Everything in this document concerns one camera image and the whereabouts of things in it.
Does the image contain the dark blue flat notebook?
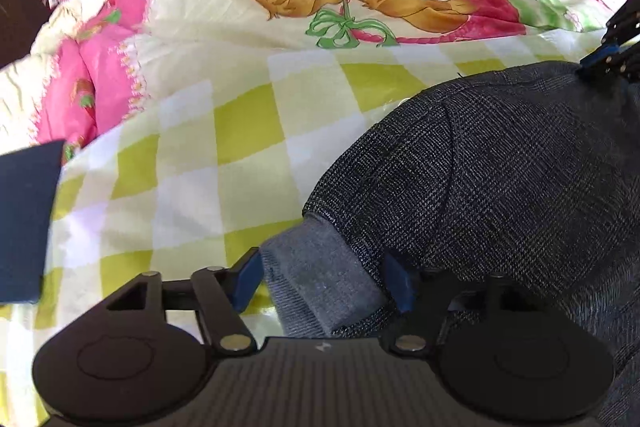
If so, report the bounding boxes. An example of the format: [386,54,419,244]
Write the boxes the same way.
[0,141,64,305]

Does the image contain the colourful cartoon bed quilt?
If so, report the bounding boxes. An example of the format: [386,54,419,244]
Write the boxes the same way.
[1,0,626,426]

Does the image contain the dark wooden headboard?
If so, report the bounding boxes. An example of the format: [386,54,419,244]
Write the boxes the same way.
[0,0,50,68]

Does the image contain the dark grey pants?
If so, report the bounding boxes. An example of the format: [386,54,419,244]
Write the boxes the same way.
[260,62,639,426]

